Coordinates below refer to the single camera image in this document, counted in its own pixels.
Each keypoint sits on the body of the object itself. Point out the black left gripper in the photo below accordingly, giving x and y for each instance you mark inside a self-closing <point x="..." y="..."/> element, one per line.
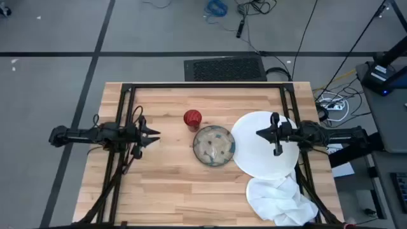
<point x="135" y="136"/>

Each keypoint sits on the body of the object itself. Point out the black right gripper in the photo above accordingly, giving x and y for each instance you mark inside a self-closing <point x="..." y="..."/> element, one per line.
<point x="286" y="133"/>

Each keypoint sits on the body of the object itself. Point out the white round woven placemat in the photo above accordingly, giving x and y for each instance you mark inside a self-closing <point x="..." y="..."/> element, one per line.
<point x="251" y="159"/>

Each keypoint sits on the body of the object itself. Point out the red ribbed cup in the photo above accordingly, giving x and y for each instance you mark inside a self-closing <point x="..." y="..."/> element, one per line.
<point x="192" y="118"/>

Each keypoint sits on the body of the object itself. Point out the patterned ceramic bowl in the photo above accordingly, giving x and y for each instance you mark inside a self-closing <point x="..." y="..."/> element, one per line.
<point x="213" y="145"/>

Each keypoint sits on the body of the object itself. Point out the white cloth napkin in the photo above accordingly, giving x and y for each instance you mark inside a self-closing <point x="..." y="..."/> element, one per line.
<point x="280" y="200"/>

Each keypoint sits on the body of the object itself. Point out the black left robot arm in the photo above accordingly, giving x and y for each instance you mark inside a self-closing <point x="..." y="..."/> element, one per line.
<point x="79" y="135"/>

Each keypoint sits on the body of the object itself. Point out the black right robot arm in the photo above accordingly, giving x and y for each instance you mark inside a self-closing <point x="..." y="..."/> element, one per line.
<point x="343" y="133"/>

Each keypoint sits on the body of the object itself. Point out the white power strip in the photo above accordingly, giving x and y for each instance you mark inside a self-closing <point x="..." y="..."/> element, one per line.
<point x="333" y="107"/>

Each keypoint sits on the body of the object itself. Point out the white paper sheet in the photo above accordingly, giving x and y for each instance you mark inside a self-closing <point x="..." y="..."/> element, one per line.
<point x="343" y="170"/>

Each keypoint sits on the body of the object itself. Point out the black desk leg beam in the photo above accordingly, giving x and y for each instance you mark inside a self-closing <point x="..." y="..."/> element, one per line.
<point x="356" y="151"/>

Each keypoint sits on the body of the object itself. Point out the black power adapter stick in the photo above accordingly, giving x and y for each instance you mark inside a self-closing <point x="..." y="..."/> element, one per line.
<point x="240" y="29"/>

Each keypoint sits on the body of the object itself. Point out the dark grey desk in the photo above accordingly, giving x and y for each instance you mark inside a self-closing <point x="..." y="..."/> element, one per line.
<point x="384" y="165"/>

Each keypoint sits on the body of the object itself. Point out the black box with blue light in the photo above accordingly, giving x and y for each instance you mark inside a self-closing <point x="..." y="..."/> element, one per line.
<point x="376" y="78"/>

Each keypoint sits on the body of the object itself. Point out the small black floor object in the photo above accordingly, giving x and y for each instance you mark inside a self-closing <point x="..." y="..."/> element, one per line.
<point x="370" y="212"/>

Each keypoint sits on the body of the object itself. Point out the black keyboard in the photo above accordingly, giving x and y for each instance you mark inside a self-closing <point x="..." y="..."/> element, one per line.
<point x="401" y="191"/>

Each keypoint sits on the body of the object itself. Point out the black tripod leg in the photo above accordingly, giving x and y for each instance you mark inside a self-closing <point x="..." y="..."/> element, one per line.
<point x="399" y="14"/>

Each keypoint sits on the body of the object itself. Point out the black caster wheel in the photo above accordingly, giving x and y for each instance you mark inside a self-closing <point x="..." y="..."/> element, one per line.
<point x="4" y="11"/>

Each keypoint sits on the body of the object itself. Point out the black aluminium table frame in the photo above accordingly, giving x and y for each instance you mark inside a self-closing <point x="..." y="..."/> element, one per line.
<point x="206" y="85"/>

